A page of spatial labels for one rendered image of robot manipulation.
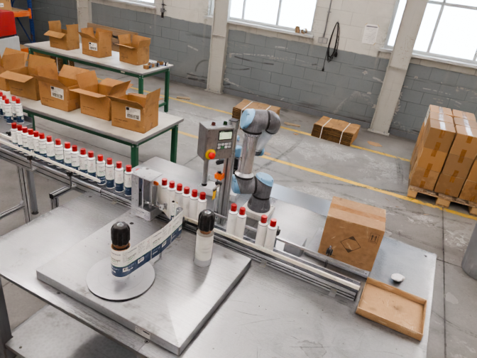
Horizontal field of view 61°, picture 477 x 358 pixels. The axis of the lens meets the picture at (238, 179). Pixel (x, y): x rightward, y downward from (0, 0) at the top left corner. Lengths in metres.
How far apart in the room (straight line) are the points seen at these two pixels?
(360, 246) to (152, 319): 1.13
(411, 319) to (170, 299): 1.15
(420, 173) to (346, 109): 2.62
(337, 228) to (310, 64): 5.48
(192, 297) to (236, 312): 0.21
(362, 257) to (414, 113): 5.27
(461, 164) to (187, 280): 3.90
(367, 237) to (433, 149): 3.04
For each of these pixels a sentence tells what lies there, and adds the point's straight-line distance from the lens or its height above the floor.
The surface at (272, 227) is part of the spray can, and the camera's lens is 2.14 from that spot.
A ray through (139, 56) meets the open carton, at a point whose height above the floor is 0.91.
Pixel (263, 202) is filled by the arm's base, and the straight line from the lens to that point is 2.56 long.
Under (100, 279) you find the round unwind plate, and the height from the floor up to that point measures 0.89.
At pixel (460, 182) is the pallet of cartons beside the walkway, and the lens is 5.33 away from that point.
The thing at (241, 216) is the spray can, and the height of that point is 1.05.
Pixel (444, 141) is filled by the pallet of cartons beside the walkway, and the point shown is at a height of 0.77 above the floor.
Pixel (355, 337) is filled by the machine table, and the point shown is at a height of 0.83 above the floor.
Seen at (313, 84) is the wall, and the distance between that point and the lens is 7.53.
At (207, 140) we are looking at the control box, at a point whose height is 1.41.
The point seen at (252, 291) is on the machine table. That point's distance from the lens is 2.07.
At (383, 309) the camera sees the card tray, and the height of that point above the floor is 0.83.
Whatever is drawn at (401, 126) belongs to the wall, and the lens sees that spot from 7.46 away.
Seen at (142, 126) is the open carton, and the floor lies 0.84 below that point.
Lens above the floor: 2.23
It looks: 27 degrees down
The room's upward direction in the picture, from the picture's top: 8 degrees clockwise
